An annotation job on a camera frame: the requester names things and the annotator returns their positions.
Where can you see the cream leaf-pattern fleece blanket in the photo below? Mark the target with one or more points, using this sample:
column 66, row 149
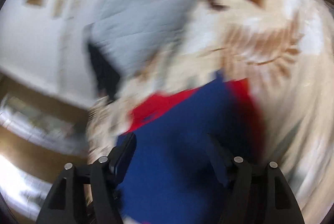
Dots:
column 284, row 48

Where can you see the black clothes pile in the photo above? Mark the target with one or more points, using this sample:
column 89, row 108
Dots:
column 107, row 78

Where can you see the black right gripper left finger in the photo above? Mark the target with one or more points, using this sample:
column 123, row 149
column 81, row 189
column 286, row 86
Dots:
column 65, row 202

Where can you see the red and blue knit sweater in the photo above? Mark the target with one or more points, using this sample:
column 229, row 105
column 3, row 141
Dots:
column 170, row 178

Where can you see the wooden glass-panel door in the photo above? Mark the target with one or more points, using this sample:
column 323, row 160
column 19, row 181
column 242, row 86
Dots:
column 39, row 135

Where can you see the grey quilted pillow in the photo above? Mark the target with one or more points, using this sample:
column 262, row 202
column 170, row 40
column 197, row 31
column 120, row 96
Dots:
column 128, row 32

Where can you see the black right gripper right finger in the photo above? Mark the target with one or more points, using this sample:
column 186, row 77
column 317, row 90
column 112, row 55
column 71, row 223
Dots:
column 253, row 193

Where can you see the small beige wall socket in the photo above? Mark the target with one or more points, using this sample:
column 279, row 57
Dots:
column 58, row 8

